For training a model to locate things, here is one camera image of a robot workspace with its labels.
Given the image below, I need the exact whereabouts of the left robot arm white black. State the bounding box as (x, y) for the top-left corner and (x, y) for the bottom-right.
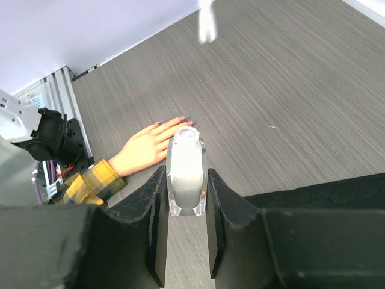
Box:
(1, 90), (87, 166)

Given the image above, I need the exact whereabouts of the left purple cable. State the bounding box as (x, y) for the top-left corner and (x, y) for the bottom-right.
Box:
(31, 159), (60, 205)

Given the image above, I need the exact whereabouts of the yellow plaid sleeve forearm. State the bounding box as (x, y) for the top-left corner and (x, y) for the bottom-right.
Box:
(48, 159), (126, 205)

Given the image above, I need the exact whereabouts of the mannequin hand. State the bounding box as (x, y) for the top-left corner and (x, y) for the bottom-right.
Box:
(108, 116), (194, 177)

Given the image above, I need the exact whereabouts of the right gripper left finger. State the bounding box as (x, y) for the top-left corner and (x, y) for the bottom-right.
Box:
(1, 166), (168, 288)

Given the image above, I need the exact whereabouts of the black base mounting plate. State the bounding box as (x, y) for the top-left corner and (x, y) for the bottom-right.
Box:
(66, 118), (94, 171)

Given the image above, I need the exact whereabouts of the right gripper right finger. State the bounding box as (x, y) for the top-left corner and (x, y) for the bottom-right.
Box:
(206, 169), (384, 288)

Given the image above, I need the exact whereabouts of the clear nail polish bottle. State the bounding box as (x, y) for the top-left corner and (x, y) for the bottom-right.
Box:
(166, 126), (208, 216)

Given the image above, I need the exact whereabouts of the black cloth placemat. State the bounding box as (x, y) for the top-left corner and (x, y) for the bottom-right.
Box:
(245, 173), (384, 210)

